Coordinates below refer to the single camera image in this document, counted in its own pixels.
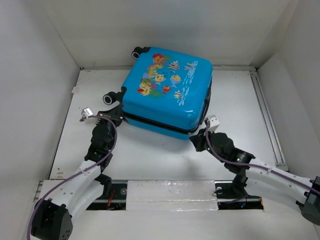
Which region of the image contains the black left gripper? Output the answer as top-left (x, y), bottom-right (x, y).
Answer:
top-left (94, 104), bottom-right (122, 150)

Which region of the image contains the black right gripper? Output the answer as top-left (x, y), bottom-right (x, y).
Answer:
top-left (188, 127), bottom-right (226, 163)

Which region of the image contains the blue hard-shell suitcase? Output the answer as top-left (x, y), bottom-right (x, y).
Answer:
top-left (102, 46), bottom-right (213, 140)

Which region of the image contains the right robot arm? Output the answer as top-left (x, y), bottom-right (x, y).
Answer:
top-left (189, 129), bottom-right (320, 225)

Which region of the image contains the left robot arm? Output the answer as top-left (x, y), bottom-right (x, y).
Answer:
top-left (26, 105), bottom-right (123, 240)

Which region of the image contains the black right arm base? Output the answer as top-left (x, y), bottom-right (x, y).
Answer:
top-left (211, 182), bottom-right (264, 211)

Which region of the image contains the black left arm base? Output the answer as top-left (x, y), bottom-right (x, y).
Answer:
top-left (87, 181), bottom-right (128, 211)

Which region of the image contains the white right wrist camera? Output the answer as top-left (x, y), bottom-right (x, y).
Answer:
top-left (204, 115), bottom-right (220, 133)

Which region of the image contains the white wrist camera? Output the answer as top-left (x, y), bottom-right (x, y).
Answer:
top-left (79, 107), bottom-right (94, 122)
top-left (204, 115), bottom-right (220, 133)

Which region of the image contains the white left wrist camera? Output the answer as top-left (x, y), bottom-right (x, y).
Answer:
top-left (79, 107), bottom-right (94, 122)

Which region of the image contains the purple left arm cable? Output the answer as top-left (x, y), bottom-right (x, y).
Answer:
top-left (26, 113), bottom-right (118, 240)

